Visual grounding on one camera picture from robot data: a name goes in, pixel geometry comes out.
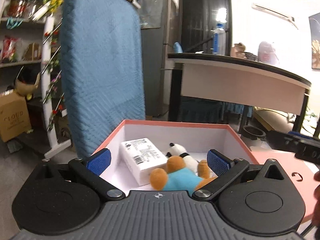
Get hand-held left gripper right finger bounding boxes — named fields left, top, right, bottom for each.
left=191, top=149, right=285, bottom=202

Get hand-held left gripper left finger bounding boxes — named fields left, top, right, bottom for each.
left=37, top=148, right=127, bottom=202

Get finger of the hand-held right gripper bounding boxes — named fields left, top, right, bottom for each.
left=266, top=130, right=320, bottom=153
left=295, top=141, right=320, bottom=165

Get pink cardboard box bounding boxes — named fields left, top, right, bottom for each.
left=90, top=119, right=260, bottom=195

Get brown bear plush blue shirt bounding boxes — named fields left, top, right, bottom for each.
left=149, top=156, right=218, bottom=192

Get beige cushion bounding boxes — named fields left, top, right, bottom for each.
left=254, top=106, right=298, bottom=131

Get panda plush toy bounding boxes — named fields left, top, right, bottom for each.
left=164, top=142, right=200, bottom=177

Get black round pot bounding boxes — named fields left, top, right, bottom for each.
left=242, top=125, right=266, bottom=140

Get pink box lid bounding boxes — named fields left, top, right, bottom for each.
left=250, top=150, right=320, bottom=222

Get white tissue packet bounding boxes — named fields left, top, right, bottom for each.
left=119, top=137, right=168, bottom=187

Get blue fringed cloth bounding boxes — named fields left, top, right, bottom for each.
left=180, top=97, right=253, bottom=125

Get black-topped white desk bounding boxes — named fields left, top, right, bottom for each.
left=167, top=52, right=312, bottom=133

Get pink bag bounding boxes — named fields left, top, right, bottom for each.
left=257, top=41, right=279, bottom=66

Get blue fabric chair back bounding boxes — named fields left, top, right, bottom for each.
left=59, top=0, right=146, bottom=158

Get brown cardboard box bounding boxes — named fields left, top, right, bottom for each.
left=0, top=91, right=33, bottom=142

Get white shelf unit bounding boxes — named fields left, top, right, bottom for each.
left=0, top=0, right=73, bottom=159

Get gold bowl-shaped ornament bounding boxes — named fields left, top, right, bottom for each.
left=15, top=72, right=42, bottom=97

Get grey refrigerator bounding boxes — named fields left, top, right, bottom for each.
left=136, top=0, right=179, bottom=117

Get clear water bottle blue label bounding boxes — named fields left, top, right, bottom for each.
left=212, top=23, right=227, bottom=56

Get small brown box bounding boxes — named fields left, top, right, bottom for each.
left=24, top=42, right=42, bottom=61

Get white air conditioner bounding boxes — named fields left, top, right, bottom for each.
left=252, top=2, right=299, bottom=29

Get dark glass door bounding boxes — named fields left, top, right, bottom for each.
left=178, top=0, right=232, bottom=54

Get red snack packet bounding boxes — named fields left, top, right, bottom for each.
left=1, top=36, right=19, bottom=63

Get yellow artificial flowers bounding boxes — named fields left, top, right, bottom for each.
left=44, top=0, right=66, bottom=13

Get glass jar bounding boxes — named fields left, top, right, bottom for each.
left=9, top=0, right=27, bottom=17

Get framed wall picture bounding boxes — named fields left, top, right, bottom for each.
left=309, top=12, right=320, bottom=70

